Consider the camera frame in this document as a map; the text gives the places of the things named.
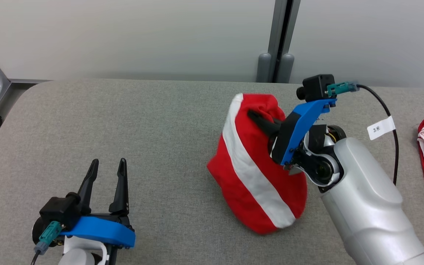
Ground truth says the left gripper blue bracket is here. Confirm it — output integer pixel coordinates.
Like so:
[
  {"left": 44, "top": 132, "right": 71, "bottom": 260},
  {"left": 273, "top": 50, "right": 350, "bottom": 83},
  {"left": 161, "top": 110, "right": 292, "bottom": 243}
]
[{"left": 59, "top": 158, "right": 136, "bottom": 265}]

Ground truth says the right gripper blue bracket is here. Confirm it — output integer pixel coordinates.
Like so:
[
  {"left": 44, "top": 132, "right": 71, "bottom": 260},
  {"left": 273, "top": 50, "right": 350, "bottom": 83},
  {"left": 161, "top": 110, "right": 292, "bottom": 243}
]
[{"left": 248, "top": 98, "right": 338, "bottom": 166}]

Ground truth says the red garment with white stripe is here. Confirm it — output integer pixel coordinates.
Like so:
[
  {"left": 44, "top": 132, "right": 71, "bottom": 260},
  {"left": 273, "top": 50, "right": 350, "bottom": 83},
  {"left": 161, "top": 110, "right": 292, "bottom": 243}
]
[{"left": 207, "top": 93, "right": 308, "bottom": 235}]

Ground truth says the grey cylindrical post foot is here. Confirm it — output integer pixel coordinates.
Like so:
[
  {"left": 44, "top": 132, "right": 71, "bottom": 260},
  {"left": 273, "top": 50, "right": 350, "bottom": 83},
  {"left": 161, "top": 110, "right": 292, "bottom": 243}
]
[
  {"left": 257, "top": 53, "right": 272, "bottom": 83},
  {"left": 280, "top": 53, "right": 294, "bottom": 84}
]

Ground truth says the teal left camera connector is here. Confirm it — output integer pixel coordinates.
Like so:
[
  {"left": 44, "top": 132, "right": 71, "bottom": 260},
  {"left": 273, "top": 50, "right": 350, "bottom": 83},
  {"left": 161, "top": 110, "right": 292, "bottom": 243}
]
[{"left": 33, "top": 221, "right": 62, "bottom": 255}]

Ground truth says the teal camera connector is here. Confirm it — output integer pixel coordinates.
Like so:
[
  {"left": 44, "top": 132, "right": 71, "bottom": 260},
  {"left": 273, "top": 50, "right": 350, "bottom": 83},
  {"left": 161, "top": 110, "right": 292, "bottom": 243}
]
[
  {"left": 326, "top": 81, "right": 360, "bottom": 96},
  {"left": 33, "top": 221, "right": 62, "bottom": 255}
]

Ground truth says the teal right camera connector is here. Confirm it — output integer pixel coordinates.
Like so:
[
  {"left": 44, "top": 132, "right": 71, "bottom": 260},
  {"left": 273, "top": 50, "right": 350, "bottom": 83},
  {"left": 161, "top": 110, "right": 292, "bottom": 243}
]
[{"left": 326, "top": 81, "right": 360, "bottom": 96}]

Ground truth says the grey metal partition post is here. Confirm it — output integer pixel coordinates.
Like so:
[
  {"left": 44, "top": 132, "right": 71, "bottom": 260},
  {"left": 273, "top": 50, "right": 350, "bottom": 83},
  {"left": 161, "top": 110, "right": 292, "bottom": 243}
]
[{"left": 267, "top": 0, "right": 301, "bottom": 83}]

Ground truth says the white right cable label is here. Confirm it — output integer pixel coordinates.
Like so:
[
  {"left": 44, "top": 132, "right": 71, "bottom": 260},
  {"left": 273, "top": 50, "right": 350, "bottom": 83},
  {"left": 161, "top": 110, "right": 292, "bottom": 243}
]
[{"left": 367, "top": 116, "right": 396, "bottom": 141}]

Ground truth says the grey partition base rail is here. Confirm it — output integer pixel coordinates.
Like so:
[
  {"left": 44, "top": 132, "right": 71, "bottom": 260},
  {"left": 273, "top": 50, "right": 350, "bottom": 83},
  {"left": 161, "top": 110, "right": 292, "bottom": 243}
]
[{"left": 9, "top": 78, "right": 50, "bottom": 84}]

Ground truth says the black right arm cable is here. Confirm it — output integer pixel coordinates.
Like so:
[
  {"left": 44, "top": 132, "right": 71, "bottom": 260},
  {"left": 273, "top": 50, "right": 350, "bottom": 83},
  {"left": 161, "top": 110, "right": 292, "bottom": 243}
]
[{"left": 356, "top": 85, "right": 399, "bottom": 186}]

